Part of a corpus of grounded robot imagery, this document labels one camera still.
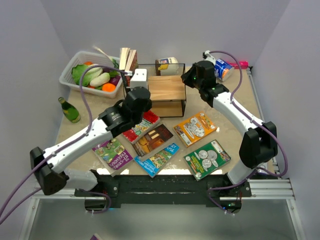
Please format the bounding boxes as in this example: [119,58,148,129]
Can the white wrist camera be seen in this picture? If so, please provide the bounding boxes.
[130,68,149,90]
[202,50,216,65]

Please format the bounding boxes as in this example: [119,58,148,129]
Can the blue 26-storey treehouse book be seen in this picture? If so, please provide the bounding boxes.
[134,143,180,178]

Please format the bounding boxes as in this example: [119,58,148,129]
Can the pink box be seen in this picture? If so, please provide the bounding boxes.
[228,61,249,70]

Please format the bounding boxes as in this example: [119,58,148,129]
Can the red treehouse book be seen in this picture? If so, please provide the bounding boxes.
[122,110,160,144]

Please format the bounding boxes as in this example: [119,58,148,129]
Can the white plastic basket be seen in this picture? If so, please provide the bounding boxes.
[59,51,122,99]

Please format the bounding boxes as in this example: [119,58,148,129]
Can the purple toy eggplant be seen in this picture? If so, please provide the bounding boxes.
[109,75,121,86]

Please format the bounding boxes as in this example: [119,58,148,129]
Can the black floral cover book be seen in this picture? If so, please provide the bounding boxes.
[119,47,131,71]

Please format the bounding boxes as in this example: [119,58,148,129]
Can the toy cabbage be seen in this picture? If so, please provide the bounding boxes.
[71,64,103,87]

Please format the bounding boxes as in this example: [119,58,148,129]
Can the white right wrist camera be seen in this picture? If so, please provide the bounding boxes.
[202,50,216,65]

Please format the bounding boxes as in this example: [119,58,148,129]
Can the green glass bottle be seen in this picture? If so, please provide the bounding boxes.
[58,97,81,123]

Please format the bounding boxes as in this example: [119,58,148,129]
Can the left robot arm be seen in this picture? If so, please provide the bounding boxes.
[29,87,152,196]

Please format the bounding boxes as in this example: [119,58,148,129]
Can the black front frame bar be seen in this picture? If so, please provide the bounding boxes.
[74,174,252,210]

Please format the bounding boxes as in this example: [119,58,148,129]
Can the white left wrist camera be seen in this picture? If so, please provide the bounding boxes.
[130,68,149,90]

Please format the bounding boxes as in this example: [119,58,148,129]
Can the green back cover book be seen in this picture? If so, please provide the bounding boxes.
[183,139,232,181]

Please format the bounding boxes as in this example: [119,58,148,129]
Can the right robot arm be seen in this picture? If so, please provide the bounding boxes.
[181,60,278,197]

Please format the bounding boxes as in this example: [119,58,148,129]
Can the purple 117-storey treehouse book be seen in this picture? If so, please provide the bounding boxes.
[92,138,134,177]

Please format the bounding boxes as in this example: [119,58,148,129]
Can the orange toy carrot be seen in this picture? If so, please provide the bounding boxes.
[101,82,116,93]

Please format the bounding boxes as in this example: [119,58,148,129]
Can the dark brown cover book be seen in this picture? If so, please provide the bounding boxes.
[132,124,174,162]

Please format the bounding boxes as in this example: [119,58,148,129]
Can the orange back cover book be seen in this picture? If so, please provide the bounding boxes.
[173,111,218,148]

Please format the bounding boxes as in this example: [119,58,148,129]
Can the red back cover book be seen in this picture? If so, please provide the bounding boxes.
[125,49,138,72]

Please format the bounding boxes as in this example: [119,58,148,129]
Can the white toy radish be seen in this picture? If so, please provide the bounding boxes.
[89,72,111,87]

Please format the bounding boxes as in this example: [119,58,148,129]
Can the wood and wire shelf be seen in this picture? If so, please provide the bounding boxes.
[138,63,187,118]

